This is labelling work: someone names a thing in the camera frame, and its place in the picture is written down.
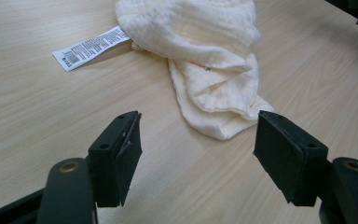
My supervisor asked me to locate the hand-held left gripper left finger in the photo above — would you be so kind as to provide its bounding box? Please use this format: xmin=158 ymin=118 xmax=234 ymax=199
xmin=88 ymin=110 xmax=144 ymax=208

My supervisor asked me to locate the white muslin cloth with label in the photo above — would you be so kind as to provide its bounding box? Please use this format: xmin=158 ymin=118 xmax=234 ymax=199
xmin=51 ymin=0 xmax=275 ymax=141

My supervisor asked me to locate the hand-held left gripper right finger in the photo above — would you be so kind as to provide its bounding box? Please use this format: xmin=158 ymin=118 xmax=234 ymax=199
xmin=253 ymin=109 xmax=329 ymax=207

